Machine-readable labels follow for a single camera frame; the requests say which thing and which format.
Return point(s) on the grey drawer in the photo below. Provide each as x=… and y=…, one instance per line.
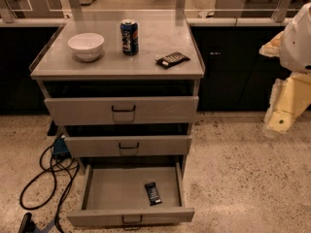
x=120, y=102
x=116, y=196
x=128, y=140

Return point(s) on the white ceramic bowl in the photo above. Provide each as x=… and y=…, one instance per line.
x=86, y=46

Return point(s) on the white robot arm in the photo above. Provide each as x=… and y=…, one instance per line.
x=295, y=50

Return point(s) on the grey drawer cabinet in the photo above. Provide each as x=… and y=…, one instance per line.
x=159, y=34

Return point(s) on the dark snack bar on counter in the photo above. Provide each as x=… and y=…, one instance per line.
x=171, y=60

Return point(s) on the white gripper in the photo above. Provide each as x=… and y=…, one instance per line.
x=297, y=46

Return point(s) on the middle grey drawer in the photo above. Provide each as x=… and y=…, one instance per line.
x=128, y=140

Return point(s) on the blue power box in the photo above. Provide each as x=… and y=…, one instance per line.
x=59, y=148

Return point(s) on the black object on floor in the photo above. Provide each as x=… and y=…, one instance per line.
x=27, y=224

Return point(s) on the top grey drawer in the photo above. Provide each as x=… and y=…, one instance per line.
x=120, y=102

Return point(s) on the blue pepsi soda can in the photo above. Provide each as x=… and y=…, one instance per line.
x=129, y=35

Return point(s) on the bottom grey drawer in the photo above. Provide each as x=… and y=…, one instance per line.
x=116, y=196

